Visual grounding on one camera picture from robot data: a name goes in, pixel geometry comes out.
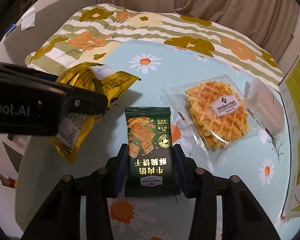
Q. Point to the blue white wall switch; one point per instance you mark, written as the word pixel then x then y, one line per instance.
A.
pixel 11 27

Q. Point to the gold foil snack packet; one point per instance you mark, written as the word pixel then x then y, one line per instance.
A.
pixel 99 87

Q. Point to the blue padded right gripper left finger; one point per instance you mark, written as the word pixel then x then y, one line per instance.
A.
pixel 121 167

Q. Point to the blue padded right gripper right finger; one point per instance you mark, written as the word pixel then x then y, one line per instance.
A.
pixel 180 161

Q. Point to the clear wrapped waffle cookie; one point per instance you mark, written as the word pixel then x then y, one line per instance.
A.
pixel 215 113

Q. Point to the grey padded headboard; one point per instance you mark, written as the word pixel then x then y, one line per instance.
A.
pixel 20 43

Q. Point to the white paper on headboard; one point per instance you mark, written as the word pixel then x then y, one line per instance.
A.
pixel 28 19

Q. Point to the beige pleated curtain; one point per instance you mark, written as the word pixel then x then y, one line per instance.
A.
pixel 269 23

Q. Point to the green striped floral quilt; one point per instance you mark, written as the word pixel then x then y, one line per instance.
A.
pixel 92 34

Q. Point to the green cardboard box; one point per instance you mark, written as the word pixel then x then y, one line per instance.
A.
pixel 290 93

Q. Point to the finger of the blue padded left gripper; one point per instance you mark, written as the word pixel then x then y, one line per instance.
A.
pixel 80 100

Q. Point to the dark green cracker packet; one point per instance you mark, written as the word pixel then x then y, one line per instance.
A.
pixel 151 170

